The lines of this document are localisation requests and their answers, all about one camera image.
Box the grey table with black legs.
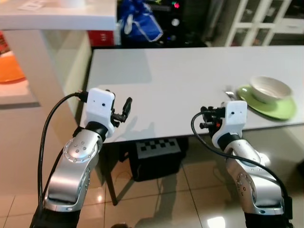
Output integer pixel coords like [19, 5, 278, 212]
[76, 45, 304, 206]

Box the green plate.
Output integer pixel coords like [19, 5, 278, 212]
[237, 84, 296, 120]

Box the red box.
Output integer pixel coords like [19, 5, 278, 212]
[87, 30, 116, 47]

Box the white bowl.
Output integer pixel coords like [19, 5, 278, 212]
[249, 76, 293, 105]

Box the black box with checkerboard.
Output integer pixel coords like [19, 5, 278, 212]
[129, 138, 187, 182]

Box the blue bag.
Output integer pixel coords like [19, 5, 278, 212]
[118, 0, 164, 44]

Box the white kitchen counter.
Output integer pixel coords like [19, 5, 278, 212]
[0, 0, 118, 124]

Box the black appliance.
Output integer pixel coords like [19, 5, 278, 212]
[159, 0, 226, 47]

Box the orange object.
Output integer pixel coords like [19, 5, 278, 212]
[0, 31, 26, 84]

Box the white glass-door cabinet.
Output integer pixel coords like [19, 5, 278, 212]
[224, 0, 304, 47]

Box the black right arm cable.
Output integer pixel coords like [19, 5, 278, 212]
[191, 112, 293, 221]

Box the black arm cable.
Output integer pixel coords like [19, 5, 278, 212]
[37, 90, 89, 209]
[191, 112, 293, 221]

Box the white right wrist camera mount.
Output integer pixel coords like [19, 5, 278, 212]
[212, 101, 248, 149]

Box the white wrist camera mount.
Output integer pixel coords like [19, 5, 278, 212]
[212, 101, 248, 149]
[84, 87, 116, 133]

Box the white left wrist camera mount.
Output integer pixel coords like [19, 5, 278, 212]
[84, 87, 116, 133]

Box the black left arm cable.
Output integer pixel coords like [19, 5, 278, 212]
[37, 90, 89, 209]

